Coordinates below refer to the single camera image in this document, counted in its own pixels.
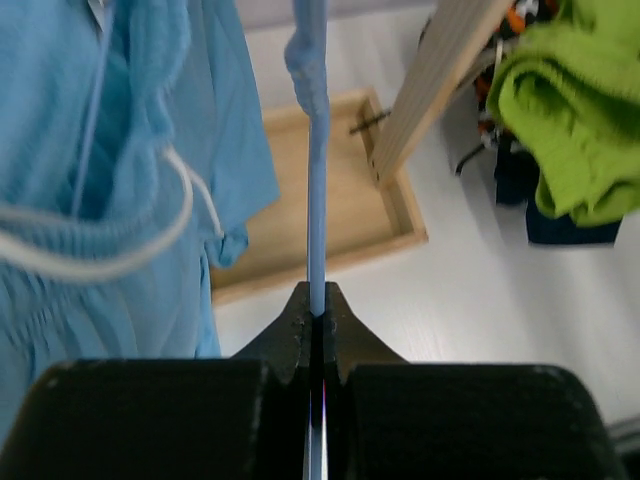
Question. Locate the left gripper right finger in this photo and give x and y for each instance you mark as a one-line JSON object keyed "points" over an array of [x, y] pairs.
{"points": [[388, 418]]}

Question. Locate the blue hanger of green shorts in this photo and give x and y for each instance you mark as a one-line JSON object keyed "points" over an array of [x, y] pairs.
{"points": [[305, 57]]}

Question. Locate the navy blue shorts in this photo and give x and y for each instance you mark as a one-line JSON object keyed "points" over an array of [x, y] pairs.
{"points": [[516, 177]]}

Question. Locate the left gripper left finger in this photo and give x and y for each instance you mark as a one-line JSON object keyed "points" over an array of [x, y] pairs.
{"points": [[242, 417]]}

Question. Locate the lime green shorts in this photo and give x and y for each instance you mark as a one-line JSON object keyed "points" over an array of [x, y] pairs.
{"points": [[569, 92]]}

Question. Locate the wooden clothes rack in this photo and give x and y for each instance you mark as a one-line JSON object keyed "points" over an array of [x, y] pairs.
{"points": [[371, 207]]}

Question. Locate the camouflage patterned shorts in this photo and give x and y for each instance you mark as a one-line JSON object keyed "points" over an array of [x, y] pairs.
{"points": [[518, 17]]}

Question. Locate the light blue shorts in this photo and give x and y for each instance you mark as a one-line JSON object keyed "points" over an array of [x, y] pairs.
{"points": [[132, 157]]}

